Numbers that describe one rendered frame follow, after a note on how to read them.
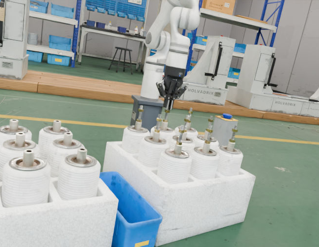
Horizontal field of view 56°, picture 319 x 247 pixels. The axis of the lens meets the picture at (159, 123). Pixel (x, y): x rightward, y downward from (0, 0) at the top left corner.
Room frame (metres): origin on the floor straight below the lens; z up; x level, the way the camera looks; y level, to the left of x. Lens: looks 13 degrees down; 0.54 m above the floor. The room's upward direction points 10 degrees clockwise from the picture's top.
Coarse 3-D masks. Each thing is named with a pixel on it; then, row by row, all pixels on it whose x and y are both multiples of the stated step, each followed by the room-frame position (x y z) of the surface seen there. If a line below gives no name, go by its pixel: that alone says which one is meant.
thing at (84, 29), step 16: (96, 0) 6.61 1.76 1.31; (112, 0) 6.73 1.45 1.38; (144, 0) 6.97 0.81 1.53; (144, 16) 6.99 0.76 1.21; (80, 32) 6.52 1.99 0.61; (96, 32) 6.04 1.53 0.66; (112, 32) 6.12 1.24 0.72; (128, 32) 6.88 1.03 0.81; (80, 48) 5.93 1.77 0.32; (80, 64) 5.95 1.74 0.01; (144, 64) 6.41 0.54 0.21
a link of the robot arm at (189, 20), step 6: (180, 0) 1.14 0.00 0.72; (186, 0) 1.12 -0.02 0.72; (192, 0) 1.11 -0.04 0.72; (198, 0) 1.14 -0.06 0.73; (186, 6) 1.15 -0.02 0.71; (192, 6) 1.12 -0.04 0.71; (186, 12) 1.08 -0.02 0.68; (192, 12) 1.08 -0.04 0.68; (198, 12) 1.09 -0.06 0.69; (180, 18) 1.08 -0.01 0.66; (186, 18) 1.08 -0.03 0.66; (192, 18) 1.07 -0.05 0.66; (198, 18) 1.09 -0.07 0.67; (180, 24) 1.09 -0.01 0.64; (186, 24) 1.08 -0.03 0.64; (192, 24) 1.08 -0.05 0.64; (198, 24) 1.10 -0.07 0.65
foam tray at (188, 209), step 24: (120, 144) 1.06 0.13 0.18; (120, 168) 0.95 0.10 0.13; (144, 168) 0.87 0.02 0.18; (240, 168) 1.03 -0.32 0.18; (144, 192) 0.82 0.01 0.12; (168, 192) 0.75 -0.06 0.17; (192, 192) 0.80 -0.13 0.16; (216, 192) 0.87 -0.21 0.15; (240, 192) 0.94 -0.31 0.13; (168, 216) 0.76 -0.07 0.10; (192, 216) 0.82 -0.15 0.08; (216, 216) 0.88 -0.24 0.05; (240, 216) 0.96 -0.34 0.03; (168, 240) 0.77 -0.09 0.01
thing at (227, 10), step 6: (204, 0) 6.17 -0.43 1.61; (210, 0) 6.11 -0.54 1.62; (216, 0) 6.15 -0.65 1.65; (222, 0) 6.21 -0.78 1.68; (228, 0) 6.27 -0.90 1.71; (234, 0) 6.32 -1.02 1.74; (204, 6) 6.13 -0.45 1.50; (210, 6) 6.11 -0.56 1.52; (216, 6) 6.16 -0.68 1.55; (222, 6) 6.22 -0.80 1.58; (228, 6) 6.27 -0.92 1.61; (222, 12) 6.24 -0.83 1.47; (228, 12) 6.29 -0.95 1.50
